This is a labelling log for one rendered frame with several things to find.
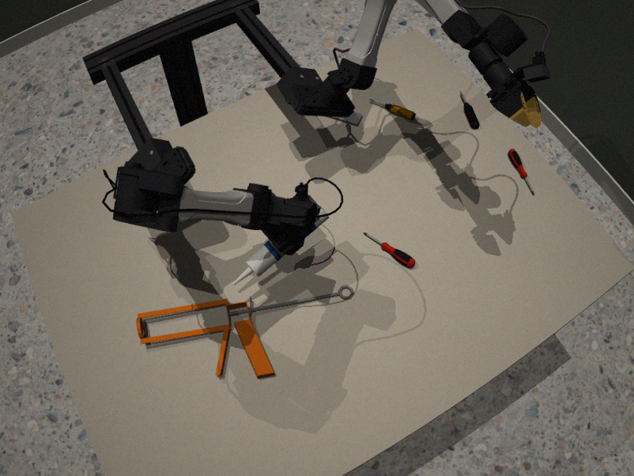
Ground red and black screwdriver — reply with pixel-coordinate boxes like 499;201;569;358
508;149;534;195
364;232;415;267

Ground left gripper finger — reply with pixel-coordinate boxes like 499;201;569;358
526;96;542;128
509;93;530;127

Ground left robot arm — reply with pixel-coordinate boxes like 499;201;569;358
291;0;551;111

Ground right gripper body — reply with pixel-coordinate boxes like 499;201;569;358
262;225;305;255

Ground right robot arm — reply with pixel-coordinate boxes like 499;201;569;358
113;148;321;232

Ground black-handled screwdriver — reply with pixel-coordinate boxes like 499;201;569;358
460;91;480;129

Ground orange-handled screwdriver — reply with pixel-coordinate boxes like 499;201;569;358
369;99;416;120

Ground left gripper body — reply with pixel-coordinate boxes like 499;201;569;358
483;62;538;118

